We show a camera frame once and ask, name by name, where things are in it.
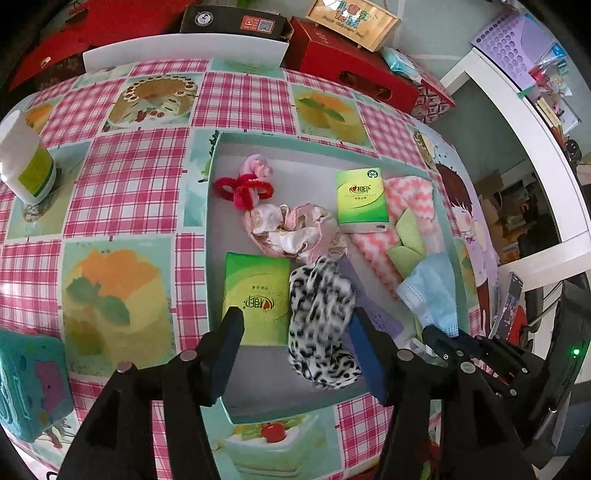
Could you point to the pink checked printed tablecloth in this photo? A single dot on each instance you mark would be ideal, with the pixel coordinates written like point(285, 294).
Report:
point(124, 184)

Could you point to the large red carton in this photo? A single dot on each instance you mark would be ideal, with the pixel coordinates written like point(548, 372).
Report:
point(323, 50)

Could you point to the shallow teal cardboard box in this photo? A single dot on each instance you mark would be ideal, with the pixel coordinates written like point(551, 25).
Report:
point(258, 207)

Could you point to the smartphone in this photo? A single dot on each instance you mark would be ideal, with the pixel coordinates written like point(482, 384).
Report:
point(505, 309)

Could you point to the red patterned box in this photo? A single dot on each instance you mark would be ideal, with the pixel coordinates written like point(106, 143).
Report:
point(431, 99)

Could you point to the pile of desk stationery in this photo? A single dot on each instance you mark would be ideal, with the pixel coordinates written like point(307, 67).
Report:
point(551, 87)

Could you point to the light green cloth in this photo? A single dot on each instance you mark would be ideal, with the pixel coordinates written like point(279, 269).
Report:
point(406, 235)

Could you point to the brown cardboard box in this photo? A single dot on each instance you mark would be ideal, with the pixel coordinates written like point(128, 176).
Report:
point(498, 198)

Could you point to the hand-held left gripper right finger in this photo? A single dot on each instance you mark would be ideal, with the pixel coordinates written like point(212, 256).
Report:
point(367, 360)

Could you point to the pink satin scrunchie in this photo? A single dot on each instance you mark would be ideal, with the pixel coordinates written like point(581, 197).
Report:
point(295, 230)

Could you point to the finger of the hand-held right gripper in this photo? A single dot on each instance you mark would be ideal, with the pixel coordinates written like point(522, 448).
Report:
point(505, 362)
point(441, 341)

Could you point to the purple file basket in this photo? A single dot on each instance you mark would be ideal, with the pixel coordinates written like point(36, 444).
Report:
point(503, 46)

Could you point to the teal plastic container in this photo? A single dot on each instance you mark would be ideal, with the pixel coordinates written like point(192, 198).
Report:
point(23, 383)

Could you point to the pink zigzag cloth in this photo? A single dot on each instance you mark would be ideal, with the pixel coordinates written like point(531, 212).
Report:
point(369, 249)

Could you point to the black box with round dial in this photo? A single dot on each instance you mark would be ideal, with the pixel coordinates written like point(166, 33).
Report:
point(221, 21)

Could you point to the blue face mask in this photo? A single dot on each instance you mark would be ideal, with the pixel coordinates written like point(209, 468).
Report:
point(429, 286)

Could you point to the white bottle green label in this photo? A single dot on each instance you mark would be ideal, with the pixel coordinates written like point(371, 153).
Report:
point(18, 152)

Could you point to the light blue packet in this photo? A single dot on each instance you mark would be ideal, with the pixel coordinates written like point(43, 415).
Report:
point(401, 62)

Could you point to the white chair back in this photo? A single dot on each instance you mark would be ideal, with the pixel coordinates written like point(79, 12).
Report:
point(184, 53)

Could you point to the green tissue pack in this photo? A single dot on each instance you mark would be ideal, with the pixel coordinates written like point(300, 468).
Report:
point(256, 300)
point(360, 198)

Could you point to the leopard print scrunchie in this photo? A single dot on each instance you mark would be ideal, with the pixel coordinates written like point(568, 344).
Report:
point(318, 314)

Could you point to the red flat gift box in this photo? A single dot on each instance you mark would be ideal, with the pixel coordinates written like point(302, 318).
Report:
point(41, 64)

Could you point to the white desk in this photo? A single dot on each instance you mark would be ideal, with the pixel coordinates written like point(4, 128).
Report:
point(531, 134)

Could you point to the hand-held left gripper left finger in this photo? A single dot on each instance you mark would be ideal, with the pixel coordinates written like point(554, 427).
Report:
point(226, 355)

